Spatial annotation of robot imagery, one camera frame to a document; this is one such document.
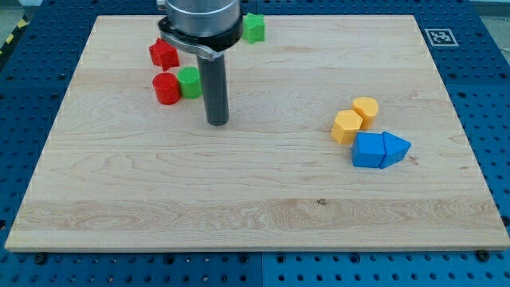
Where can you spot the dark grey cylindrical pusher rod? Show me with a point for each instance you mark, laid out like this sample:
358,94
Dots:
214,89

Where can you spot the black and silver mounting flange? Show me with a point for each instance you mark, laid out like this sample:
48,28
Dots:
209,47

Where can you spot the green cylinder block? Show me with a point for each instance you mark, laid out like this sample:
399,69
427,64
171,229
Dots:
190,82

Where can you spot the red star block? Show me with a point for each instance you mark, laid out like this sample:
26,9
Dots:
164,55

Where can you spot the red cylinder block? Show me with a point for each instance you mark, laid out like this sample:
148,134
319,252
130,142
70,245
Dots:
167,90

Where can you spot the green star block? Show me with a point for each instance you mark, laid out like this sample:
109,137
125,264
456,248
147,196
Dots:
253,28

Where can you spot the light wooden board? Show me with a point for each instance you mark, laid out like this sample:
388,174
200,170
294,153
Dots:
122,173

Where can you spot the yellow hexagon block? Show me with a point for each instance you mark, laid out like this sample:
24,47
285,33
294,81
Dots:
346,125

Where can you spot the yellow heart block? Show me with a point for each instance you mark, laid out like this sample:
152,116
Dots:
367,108

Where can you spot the blue cube block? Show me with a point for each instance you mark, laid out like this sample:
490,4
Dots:
368,150

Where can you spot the blue triangle block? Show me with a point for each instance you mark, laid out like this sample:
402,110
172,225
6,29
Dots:
395,147

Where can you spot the white fiducial marker tag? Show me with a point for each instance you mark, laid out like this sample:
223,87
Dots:
441,37

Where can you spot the black bolt front left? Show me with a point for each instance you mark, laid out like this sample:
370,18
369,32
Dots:
39,259

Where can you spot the black bolt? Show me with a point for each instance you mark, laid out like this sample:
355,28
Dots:
39,259
483,255

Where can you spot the black bolt front right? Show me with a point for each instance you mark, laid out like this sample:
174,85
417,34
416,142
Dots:
483,255

